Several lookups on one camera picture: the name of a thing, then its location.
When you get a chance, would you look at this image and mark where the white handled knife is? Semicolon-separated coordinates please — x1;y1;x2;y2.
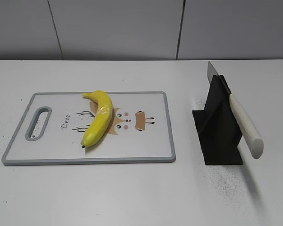
207;61;264;159

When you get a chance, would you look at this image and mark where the yellow plastic banana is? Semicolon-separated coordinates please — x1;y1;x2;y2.
82;90;113;147

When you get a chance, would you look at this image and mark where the white deer cutting board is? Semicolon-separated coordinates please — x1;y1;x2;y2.
2;91;175;166

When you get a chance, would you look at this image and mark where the black knife stand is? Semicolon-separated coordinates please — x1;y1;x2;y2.
192;75;243;165

